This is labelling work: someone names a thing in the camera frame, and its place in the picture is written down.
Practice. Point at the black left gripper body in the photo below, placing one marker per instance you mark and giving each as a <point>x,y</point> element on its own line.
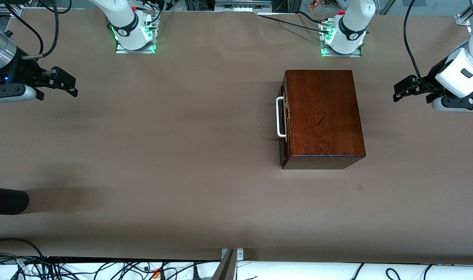
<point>432,78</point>

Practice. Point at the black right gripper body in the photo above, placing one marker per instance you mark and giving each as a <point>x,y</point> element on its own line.
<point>23,71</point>

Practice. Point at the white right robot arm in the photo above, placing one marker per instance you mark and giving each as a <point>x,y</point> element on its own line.
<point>123,23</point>

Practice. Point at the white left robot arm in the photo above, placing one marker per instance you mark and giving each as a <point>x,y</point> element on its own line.
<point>349,39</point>

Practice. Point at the dark wooden drawer cabinet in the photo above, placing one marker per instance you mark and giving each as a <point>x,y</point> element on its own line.
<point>322,116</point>

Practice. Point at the black cylindrical object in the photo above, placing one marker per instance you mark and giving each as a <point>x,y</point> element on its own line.
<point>7,200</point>

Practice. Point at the table cover sheet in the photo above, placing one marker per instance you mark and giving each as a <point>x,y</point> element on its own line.
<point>182,155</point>

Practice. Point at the grey equipment box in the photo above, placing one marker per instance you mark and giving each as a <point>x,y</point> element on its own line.
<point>240,7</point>

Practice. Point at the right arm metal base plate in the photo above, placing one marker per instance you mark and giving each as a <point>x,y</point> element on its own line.
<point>121,50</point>

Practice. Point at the aluminium frame extrusion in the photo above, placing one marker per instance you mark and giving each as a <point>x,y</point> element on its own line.
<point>3,11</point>
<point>463,20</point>

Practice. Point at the silver mounting bracket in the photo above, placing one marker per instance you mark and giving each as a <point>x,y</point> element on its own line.
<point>240,254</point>

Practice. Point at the grey metal post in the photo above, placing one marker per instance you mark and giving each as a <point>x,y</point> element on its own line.
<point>226,270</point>

